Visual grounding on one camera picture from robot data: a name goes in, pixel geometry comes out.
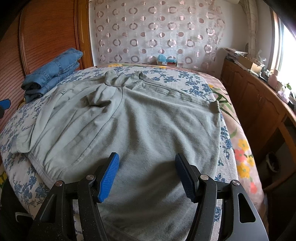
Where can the pink white vase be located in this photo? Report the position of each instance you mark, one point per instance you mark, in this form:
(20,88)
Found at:
(273,80)

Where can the wooden wardrobe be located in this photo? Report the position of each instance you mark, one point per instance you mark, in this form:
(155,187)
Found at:
(40,31)

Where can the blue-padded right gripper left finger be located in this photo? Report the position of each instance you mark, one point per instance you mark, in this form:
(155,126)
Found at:
(106,176)

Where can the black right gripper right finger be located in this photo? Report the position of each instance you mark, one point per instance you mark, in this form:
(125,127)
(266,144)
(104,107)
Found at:
(188,177)

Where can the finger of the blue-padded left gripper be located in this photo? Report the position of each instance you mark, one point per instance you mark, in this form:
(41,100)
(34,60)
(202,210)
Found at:
(5,104)

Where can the cardboard box on sideboard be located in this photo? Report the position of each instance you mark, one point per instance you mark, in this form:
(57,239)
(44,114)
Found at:
(249,64)

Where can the side window curtain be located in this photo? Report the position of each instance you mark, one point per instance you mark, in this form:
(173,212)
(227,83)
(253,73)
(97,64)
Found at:
(250,9)

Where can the cardboard box with blue items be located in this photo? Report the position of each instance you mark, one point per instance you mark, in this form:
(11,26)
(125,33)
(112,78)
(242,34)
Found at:
(162,60)

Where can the wooden sideboard cabinet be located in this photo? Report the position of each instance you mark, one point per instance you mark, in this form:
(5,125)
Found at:
(268,122)

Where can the circle-patterned sheer curtain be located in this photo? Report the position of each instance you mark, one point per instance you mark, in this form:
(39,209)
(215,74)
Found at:
(187,33)

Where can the window with brown frame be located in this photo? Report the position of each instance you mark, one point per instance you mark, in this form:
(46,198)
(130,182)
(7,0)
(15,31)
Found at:
(282,52)

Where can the folded blue jeans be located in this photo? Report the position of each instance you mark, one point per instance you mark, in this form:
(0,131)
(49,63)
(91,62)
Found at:
(42,80)

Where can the colourful flower bedsheet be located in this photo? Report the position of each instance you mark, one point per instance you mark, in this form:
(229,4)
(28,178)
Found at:
(234,140)

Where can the grey-green pants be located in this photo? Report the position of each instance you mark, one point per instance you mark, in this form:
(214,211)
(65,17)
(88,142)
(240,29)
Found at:
(147,124)

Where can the blue floral bed cover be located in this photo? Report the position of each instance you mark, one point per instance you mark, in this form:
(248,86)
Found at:
(29,186)

